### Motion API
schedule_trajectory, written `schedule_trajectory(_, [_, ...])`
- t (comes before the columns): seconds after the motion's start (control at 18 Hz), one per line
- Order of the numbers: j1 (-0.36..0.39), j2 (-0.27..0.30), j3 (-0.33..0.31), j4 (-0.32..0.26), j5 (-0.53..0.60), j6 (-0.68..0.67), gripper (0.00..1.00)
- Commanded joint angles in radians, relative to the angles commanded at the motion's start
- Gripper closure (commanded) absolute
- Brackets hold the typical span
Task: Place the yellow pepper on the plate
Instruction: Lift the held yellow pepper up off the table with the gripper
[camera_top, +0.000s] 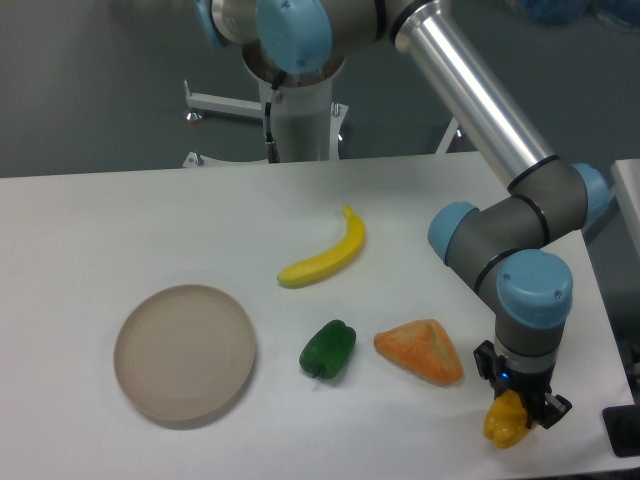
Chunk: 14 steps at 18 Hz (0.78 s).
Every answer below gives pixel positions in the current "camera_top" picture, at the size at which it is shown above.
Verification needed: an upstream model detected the yellow toy banana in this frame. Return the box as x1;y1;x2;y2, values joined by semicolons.
277;205;366;288

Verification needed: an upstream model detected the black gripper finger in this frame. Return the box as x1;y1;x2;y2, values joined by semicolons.
473;340;505;399
519;391;572;429

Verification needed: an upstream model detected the yellow toy pepper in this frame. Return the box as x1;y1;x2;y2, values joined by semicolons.
483;390;530;449

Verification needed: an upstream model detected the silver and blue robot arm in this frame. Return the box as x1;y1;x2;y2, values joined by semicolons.
194;1;609;428

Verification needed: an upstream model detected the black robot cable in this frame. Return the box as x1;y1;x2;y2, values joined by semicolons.
263;69;287;164

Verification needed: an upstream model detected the black device at table edge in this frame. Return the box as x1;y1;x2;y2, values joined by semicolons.
602;404;639;458

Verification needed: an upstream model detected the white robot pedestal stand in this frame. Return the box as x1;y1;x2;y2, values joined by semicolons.
182;47;351;169

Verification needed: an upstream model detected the beige round plate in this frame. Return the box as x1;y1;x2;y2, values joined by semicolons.
113;284;257;430

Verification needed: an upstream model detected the orange triangular toy bread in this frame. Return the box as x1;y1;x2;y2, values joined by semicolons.
373;319;464;386

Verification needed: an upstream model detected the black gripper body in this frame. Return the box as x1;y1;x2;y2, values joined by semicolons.
492;347;556;399

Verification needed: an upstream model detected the green toy pepper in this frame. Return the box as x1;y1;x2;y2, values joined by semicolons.
299;319;357;380

